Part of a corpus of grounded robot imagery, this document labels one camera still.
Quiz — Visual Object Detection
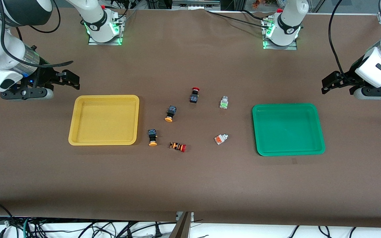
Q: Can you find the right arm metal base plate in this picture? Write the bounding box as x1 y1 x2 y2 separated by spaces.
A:
88 13 126 46

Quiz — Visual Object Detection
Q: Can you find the black cable on table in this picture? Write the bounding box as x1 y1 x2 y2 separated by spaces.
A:
205 9 268 27

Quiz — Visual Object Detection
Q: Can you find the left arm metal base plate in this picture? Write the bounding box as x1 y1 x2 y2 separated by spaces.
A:
261 17 298 51

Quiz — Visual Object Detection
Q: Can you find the brown table mat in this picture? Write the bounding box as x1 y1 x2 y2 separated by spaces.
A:
0 7 381 228

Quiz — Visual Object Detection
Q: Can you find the red cap orange-striped button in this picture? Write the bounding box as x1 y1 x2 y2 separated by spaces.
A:
169 141 187 153

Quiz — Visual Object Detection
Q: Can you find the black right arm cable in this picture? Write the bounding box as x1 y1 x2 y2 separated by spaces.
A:
0 0 74 68

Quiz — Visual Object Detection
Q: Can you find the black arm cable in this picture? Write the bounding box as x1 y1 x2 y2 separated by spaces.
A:
0 0 74 68
328 0 355 81

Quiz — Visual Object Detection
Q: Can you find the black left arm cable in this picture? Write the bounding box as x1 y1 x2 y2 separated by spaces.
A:
328 0 355 81

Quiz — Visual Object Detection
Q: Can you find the green plastic tray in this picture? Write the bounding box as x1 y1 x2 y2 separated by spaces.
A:
252 103 326 157

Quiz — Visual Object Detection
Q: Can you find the red cap black button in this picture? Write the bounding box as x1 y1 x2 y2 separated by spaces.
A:
190 87 201 104

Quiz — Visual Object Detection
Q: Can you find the green floor cable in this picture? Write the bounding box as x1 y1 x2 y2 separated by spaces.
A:
22 217 33 238

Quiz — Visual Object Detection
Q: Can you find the aluminium table post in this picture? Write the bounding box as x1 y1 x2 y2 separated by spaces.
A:
169 212 195 238

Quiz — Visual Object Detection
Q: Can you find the yellow plastic tray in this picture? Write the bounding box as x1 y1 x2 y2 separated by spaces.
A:
68 95 140 146

